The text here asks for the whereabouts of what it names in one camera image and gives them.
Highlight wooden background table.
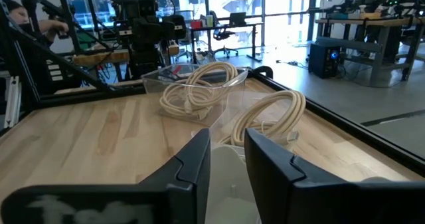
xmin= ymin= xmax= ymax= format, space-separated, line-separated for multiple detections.
xmin=72 ymin=48 xmax=131 ymax=68

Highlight white aluminium extrusions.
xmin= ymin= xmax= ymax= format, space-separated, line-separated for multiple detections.
xmin=3 ymin=75 xmax=23 ymax=130

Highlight black monitor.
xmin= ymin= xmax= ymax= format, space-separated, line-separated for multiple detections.
xmin=228 ymin=11 xmax=248 ymax=27

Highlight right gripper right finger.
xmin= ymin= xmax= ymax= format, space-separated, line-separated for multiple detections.
xmin=244 ymin=128 xmax=425 ymax=224

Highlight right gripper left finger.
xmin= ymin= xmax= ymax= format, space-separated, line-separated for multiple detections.
xmin=0 ymin=128 xmax=212 ymax=224

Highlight black office desk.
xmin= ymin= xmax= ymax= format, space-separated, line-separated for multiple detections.
xmin=190 ymin=21 xmax=266 ymax=64

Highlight beige usb cable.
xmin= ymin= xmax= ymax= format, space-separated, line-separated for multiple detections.
xmin=159 ymin=61 xmax=239 ymax=120
xmin=218 ymin=90 xmax=307 ymax=148

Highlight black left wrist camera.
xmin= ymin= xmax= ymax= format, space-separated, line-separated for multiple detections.
xmin=137 ymin=0 xmax=159 ymax=19

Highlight black computer tower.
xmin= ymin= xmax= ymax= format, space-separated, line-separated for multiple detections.
xmin=307 ymin=41 xmax=343 ymax=80

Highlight black office chair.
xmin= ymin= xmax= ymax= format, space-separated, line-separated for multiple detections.
xmin=211 ymin=10 xmax=240 ymax=59

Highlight grey workshop table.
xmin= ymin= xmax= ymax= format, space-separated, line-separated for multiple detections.
xmin=314 ymin=15 xmax=425 ymax=85

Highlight large clear plastic box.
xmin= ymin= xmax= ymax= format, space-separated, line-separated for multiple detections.
xmin=141 ymin=63 xmax=249 ymax=129

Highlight black aluminium table frame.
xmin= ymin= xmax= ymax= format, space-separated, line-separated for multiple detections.
xmin=0 ymin=0 xmax=425 ymax=178

